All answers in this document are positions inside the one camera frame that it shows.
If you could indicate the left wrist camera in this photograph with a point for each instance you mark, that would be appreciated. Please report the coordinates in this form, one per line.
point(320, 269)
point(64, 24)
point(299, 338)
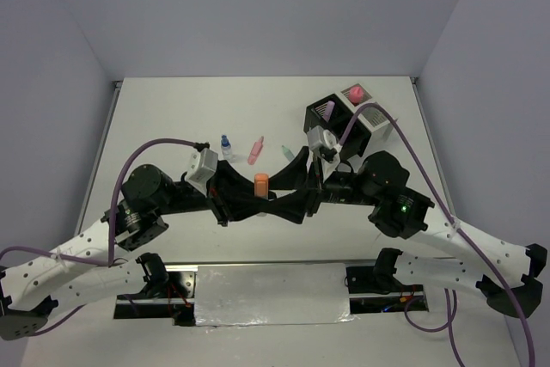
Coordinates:
point(201, 168)

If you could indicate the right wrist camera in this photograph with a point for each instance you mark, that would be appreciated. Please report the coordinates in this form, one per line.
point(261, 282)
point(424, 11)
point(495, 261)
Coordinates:
point(324, 144)

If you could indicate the purple highlighter pen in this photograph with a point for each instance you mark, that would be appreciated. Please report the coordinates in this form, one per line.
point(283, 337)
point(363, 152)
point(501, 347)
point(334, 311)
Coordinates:
point(328, 111)

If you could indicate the white organizer container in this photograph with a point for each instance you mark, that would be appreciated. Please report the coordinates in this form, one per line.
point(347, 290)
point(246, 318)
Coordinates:
point(368, 114)

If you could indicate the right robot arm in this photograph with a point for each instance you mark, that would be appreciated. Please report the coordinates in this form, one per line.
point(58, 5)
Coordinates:
point(502, 273)

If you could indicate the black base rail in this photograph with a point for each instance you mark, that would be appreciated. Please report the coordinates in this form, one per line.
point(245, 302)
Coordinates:
point(176, 302)

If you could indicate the pink highlighter pen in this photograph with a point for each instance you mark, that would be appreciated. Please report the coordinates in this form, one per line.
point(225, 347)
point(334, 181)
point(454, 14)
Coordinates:
point(255, 151)

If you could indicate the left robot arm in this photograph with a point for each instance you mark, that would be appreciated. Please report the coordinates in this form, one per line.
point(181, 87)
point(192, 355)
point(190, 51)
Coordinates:
point(96, 263)

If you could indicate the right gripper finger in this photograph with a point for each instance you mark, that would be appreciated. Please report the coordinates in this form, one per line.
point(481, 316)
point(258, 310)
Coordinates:
point(294, 175)
point(293, 207)

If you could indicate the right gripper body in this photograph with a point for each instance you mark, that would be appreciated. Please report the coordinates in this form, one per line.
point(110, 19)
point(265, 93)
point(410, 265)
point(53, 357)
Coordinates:
point(339, 186)

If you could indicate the orange marker cap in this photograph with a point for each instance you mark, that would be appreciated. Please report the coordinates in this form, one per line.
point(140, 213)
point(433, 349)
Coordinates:
point(261, 186)

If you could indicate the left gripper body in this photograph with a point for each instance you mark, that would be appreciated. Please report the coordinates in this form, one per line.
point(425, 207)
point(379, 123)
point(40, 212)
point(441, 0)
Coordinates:
point(192, 199)

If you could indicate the blue spray bottle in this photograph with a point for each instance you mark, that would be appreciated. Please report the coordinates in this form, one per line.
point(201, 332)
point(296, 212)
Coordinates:
point(226, 149)

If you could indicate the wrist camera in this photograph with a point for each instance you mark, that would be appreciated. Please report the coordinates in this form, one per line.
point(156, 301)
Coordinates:
point(201, 168)
point(324, 144)

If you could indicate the black organizer container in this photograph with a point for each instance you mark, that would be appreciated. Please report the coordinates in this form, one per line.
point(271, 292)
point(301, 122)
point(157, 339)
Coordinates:
point(333, 113)

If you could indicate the green highlighter pen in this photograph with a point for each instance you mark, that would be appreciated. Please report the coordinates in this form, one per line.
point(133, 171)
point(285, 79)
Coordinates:
point(287, 153)

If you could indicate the pink capped colourful tube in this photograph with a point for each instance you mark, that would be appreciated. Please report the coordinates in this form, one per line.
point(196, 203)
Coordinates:
point(356, 95)

